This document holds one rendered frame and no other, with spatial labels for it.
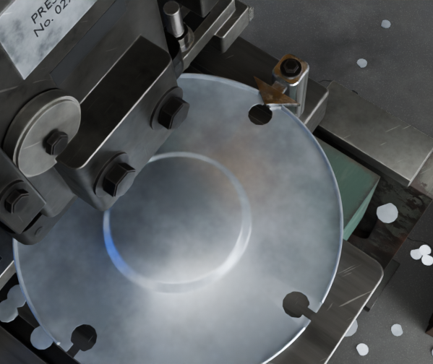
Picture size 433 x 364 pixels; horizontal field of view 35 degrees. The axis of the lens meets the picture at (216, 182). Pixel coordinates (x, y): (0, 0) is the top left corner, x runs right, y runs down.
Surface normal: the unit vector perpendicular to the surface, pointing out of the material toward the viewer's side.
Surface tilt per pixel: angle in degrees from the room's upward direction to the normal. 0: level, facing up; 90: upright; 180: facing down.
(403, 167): 0
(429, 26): 0
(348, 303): 0
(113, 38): 90
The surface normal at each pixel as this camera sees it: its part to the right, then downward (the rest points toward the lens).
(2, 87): 0.80, 0.54
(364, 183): -0.06, -0.36
